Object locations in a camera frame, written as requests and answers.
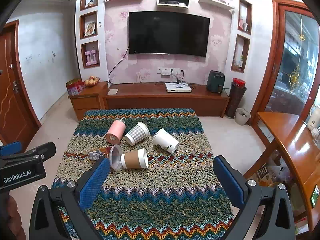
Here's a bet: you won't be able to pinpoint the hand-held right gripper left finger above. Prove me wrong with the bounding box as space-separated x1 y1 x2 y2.
31 156 112 240

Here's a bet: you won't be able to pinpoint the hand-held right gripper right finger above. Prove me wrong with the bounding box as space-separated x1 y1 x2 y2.
212 155 297 240

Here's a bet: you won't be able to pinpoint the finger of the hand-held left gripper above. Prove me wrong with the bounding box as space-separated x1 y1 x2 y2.
0 141 23 157
0 142 57 167

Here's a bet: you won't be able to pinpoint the clear plastic cup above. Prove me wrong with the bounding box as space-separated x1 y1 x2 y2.
109 144 123 171

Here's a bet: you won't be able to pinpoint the brown sleeve paper cup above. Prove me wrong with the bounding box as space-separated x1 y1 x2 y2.
121 148 149 169

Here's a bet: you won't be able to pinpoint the pink tumbler cup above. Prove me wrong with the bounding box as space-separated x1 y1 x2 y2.
105 120 126 144

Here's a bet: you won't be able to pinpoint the grey checked paper cup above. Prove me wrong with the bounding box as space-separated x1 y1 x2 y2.
124 122 150 146

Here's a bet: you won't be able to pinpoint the white paper cup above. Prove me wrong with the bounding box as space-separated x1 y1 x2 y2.
152 128 180 154

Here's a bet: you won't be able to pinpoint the person's left forearm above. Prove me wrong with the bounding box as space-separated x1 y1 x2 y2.
0 192 27 240

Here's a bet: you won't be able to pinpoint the plastic bags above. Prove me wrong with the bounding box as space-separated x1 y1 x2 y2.
255 152 290 185

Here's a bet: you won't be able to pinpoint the brown wooden door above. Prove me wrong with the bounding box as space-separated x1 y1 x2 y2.
0 20 42 145

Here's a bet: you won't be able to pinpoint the wooden side cabinet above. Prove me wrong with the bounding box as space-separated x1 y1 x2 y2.
68 81 109 120

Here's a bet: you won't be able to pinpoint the white waste bin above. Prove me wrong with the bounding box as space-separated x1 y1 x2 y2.
235 108 251 126

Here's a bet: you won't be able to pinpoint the colourful zigzag knitted cloth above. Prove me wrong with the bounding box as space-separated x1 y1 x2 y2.
51 108 234 240

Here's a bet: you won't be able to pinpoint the red gift box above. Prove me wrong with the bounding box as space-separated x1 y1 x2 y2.
66 79 85 96

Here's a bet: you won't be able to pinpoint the wooden side table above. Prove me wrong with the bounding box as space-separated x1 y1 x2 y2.
244 112 320 230

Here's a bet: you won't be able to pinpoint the tall black cylinder stand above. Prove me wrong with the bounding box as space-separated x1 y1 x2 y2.
225 82 247 118

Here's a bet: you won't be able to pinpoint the bowl of fruit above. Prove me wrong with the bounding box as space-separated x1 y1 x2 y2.
84 76 101 87

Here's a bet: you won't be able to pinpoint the smartphone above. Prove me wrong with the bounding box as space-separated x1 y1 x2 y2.
311 185 320 208

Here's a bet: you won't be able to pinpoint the black air fryer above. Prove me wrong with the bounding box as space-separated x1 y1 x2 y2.
207 70 225 94

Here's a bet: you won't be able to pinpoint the wooden television cabinet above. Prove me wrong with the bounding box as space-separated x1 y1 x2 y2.
102 82 230 118

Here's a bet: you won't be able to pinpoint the white electric kettle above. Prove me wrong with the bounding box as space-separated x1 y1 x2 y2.
307 105 320 133

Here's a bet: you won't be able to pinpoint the white set-top box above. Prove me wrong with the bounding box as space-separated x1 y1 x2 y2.
165 82 192 93

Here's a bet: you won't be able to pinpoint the wooden framed glass door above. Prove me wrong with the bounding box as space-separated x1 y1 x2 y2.
250 0 320 130

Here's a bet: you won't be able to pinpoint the gold hanging ornament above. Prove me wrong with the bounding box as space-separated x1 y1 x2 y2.
287 14 306 93

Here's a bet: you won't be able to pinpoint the framed picture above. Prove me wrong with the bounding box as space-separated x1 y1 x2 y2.
84 21 96 37

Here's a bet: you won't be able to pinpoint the black flat television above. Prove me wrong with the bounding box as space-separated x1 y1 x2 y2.
128 11 210 57

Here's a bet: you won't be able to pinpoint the black television cable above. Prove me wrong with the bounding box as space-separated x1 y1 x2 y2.
108 45 129 84

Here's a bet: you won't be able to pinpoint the white wall power strip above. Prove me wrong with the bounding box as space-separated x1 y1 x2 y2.
157 67 182 75

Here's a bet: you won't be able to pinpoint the white box wall shelf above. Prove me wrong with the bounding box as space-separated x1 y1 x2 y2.
157 0 189 9

